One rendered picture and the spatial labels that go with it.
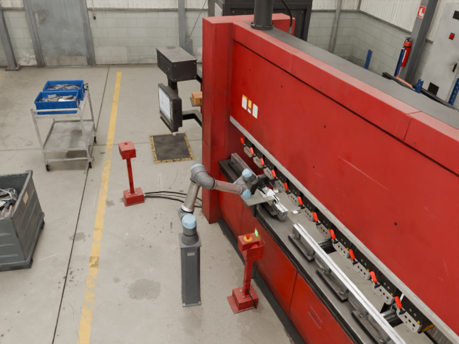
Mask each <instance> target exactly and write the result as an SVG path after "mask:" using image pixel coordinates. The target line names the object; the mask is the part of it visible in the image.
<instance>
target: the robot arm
mask: <svg viewBox="0 0 459 344"><path fill-rule="evenodd" d="M190 181H191V183H190V186H189V190H188V192H187V195H186V199H185V201H184V203H183V204H182V205H181V206H180V207H179V208H178V216H179V217H180V221H181V223H182V235H181V242H182V243H183V244H185V245H187V246H191V245H194V244H196V243H197V242H198V241H199V236H198V234H197V219H196V217H195V216H194V215H193V212H194V210H195V208H194V205H195V201H196V198H197V195H198V192H199V189H200V187H203V188H207V189H210V190H212V189H216V190H222V191H225V192H231V193H234V194H238V195H242V196H243V197H244V198H249V197H250V196H251V195H254V194H255V191H256V189H258V190H259V191H261V192H262V193H263V194H264V195H266V196H268V195H267V193H268V191H269V189H267V190H265V189H263V188H264V187H267V186H268V185H266V184H265V182H264V181H263V180H262V179H261V178H260V177H259V176H256V175H255V174H254V173H253V172H252V171H250V170H249V169H245V170H244V171H243V172H242V176H241V177H239V178H238V179H237V180H236V181H235V182H234V183H233V184H231V183H228V182H223V181H219V180H216V179H214V178H213V177H210V176H209V175H208V173H207V171H206V168H205V167H204V166H203V165H202V164H195V165H193V166H192V167H191V177H190ZM247 182H251V183H252V184H253V185H252V187H251V190H249V188H248V186H247V185H246V183H247Z"/></svg>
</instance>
